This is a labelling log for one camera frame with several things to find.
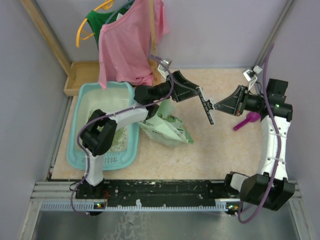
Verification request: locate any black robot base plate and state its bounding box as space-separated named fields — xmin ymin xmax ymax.
xmin=75 ymin=180 xmax=240 ymax=208

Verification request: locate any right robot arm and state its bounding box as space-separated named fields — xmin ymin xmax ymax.
xmin=214 ymin=78 xmax=295 ymax=211

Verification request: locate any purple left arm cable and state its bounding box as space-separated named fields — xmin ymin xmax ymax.
xmin=69 ymin=54 xmax=175 ymax=217

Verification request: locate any green cat litter bag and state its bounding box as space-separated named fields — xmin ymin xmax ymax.
xmin=138 ymin=99 xmax=194 ymax=147

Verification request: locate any pink t-shirt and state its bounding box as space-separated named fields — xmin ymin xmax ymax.
xmin=98 ymin=0 xmax=154 ymax=89

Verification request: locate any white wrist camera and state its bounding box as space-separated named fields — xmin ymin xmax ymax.
xmin=242 ymin=65 xmax=263 ymax=91
xmin=157 ymin=58 xmax=172 ymax=79

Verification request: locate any magenta litter scoop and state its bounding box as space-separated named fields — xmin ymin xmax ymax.
xmin=233 ymin=112 xmax=261 ymax=131

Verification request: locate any grey plastic bag clip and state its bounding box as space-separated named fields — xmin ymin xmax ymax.
xmin=196 ymin=86 xmax=215 ymax=125

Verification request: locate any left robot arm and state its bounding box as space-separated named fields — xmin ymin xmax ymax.
xmin=76 ymin=71 xmax=202 ymax=199

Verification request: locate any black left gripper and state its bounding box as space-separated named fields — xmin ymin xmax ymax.
xmin=152 ymin=70 xmax=203 ymax=102

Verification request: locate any wooden clothes rack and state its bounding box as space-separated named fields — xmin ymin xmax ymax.
xmin=20 ymin=0 xmax=162 ymax=97

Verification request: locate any grey slotted cable duct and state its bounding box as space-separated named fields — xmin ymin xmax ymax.
xmin=40 ymin=198 xmax=239 ymax=213

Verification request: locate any blue grey clothes hanger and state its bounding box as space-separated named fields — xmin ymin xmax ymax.
xmin=104 ymin=0 xmax=135 ymax=25

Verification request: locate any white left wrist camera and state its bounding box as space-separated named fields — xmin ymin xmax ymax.
xmin=157 ymin=58 xmax=172 ymax=79

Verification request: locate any green litter pellet pile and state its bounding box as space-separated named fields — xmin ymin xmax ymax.
xmin=87 ymin=107 xmax=132 ymax=152

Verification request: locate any green shirt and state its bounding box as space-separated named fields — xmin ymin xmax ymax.
xmin=86 ymin=10 xmax=122 ymax=46

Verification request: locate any yellow clothes hanger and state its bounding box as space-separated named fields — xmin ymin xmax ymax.
xmin=76 ymin=0 xmax=115 ymax=48

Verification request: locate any teal plastic litter box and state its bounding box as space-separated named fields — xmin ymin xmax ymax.
xmin=66 ymin=81 xmax=139 ymax=171

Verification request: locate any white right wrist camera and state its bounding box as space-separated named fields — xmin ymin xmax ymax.
xmin=242 ymin=65 xmax=263 ymax=91

